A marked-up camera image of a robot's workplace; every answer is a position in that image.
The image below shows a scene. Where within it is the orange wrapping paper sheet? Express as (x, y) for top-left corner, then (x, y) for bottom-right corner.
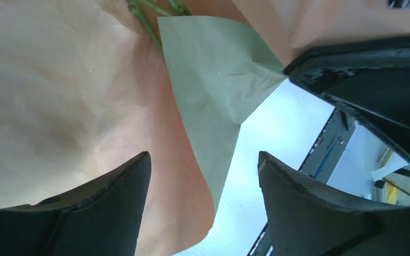
(0, 0), (410, 256)

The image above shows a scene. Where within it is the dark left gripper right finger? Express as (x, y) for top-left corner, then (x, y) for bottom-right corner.
(258, 151), (410, 255)

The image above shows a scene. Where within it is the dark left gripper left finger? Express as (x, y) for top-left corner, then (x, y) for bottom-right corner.
(0, 151), (152, 255)

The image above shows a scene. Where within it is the peach white fake flower bunch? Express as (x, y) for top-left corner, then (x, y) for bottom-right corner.
(127, 0), (192, 53)

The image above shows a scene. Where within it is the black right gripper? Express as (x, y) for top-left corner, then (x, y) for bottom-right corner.
(282, 7), (410, 182)

